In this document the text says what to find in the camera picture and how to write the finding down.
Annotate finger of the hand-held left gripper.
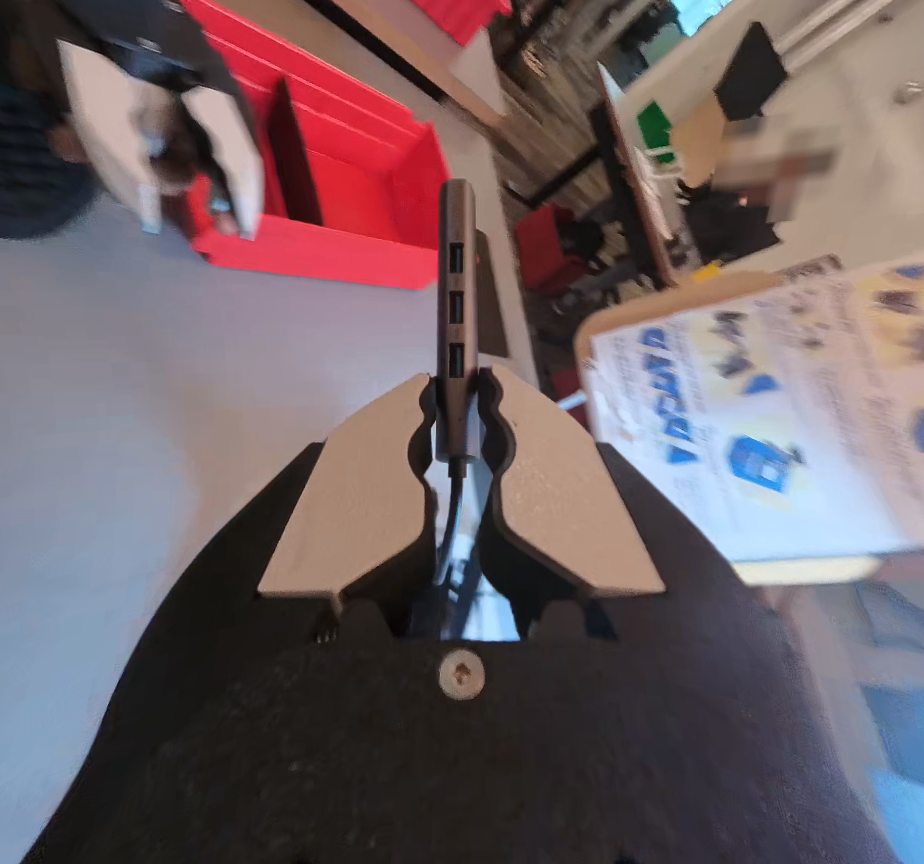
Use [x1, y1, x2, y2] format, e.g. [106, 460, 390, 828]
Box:
[56, 38, 173, 236]
[179, 83, 267, 241]

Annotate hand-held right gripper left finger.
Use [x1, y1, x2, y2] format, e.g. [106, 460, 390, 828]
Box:
[257, 373, 439, 620]

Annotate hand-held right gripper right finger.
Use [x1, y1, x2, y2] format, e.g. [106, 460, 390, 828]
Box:
[476, 365, 667, 623]

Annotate slim hub black cable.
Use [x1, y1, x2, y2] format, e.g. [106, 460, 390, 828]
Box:
[432, 456, 470, 587]

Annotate red plastic bin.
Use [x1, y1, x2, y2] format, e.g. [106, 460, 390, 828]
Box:
[177, 0, 452, 291]

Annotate slim grey usb hub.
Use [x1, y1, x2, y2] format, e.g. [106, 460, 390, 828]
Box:
[435, 178, 481, 462]

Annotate person's left forearm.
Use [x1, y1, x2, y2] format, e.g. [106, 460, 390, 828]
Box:
[0, 81, 98, 241]

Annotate black bin divider panel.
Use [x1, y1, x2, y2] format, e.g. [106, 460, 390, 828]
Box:
[267, 77, 324, 226]

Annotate red bag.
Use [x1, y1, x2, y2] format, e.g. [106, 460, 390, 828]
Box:
[514, 203, 587, 295]

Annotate green plastic bin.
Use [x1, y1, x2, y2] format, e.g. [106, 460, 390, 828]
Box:
[635, 101, 677, 158]

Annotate clipboard stand with black sheet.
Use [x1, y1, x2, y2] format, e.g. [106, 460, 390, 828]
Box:
[671, 21, 789, 187]

